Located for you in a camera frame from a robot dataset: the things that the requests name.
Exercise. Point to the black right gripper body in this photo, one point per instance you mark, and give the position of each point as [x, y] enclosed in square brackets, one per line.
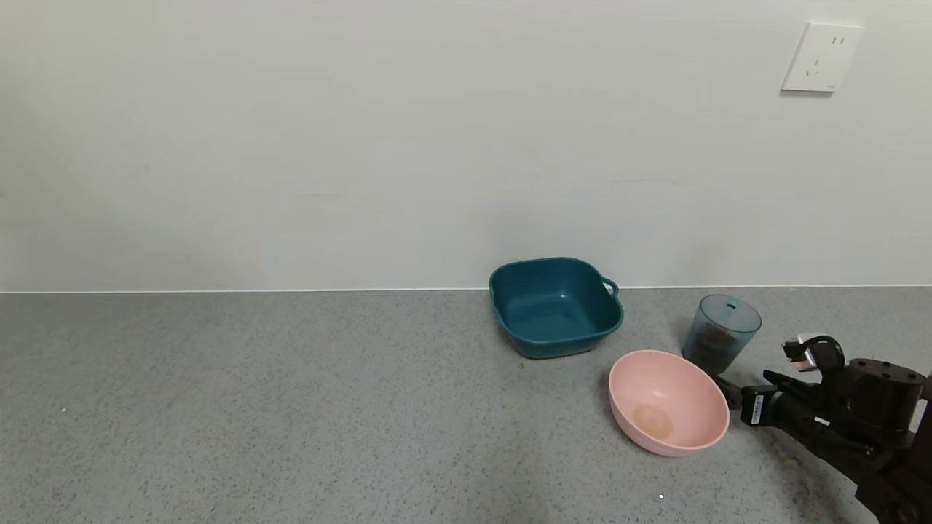
[756, 409]

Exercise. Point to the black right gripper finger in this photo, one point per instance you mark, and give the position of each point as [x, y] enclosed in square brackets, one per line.
[790, 381]
[730, 393]

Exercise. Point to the dark brown solid pellets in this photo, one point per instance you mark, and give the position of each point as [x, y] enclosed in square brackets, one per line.
[711, 343]

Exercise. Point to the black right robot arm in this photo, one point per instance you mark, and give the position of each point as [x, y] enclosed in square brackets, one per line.
[885, 407]

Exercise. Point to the pink plastic bowl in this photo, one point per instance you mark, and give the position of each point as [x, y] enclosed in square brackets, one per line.
[673, 393]

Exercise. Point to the teal square plastic basin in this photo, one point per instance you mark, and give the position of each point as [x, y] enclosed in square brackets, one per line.
[553, 313]

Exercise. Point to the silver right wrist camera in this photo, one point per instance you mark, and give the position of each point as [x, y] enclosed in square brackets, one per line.
[803, 354]

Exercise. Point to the white wall socket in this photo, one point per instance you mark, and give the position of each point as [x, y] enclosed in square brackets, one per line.
[821, 57]

